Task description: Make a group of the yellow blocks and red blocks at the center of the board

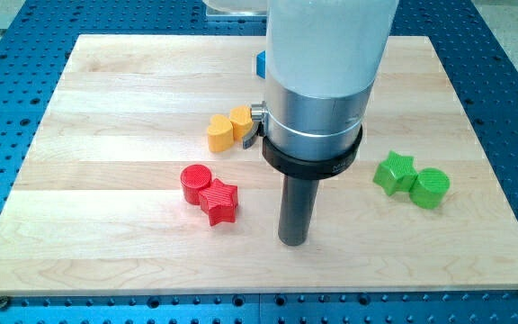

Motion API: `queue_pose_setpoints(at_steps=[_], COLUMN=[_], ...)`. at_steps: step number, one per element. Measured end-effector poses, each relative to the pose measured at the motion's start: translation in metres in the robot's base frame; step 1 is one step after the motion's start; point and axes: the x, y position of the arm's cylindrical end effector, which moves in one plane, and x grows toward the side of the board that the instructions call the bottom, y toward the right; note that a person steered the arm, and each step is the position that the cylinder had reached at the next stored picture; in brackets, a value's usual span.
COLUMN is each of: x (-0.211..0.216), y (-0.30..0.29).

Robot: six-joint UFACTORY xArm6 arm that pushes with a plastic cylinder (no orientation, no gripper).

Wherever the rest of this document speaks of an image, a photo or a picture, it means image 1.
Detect blue block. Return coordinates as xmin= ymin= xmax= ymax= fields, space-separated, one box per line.
xmin=255 ymin=51 xmax=266 ymax=78

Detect green cylinder block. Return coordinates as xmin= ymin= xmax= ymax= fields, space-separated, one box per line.
xmin=409 ymin=167 xmax=451 ymax=210

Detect yellow block behind heart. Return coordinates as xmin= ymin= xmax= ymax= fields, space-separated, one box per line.
xmin=229 ymin=105 xmax=254 ymax=141

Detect green star block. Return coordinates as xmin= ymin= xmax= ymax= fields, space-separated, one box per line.
xmin=372 ymin=150 xmax=418 ymax=196

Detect wooden board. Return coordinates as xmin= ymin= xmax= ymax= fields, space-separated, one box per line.
xmin=0 ymin=35 xmax=518 ymax=296

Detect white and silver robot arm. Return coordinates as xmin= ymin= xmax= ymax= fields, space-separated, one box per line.
xmin=262 ymin=0 xmax=398 ymax=180

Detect blue perforated metal base plate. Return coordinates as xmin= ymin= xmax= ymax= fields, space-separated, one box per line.
xmin=0 ymin=1 xmax=518 ymax=323

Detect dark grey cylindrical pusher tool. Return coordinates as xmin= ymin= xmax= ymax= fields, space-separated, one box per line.
xmin=278 ymin=175 xmax=319 ymax=246

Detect red cylinder block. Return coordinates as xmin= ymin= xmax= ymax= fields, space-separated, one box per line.
xmin=180 ymin=164 xmax=212 ymax=205

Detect red star block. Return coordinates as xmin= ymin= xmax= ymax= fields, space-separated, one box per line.
xmin=199 ymin=178 xmax=238 ymax=227

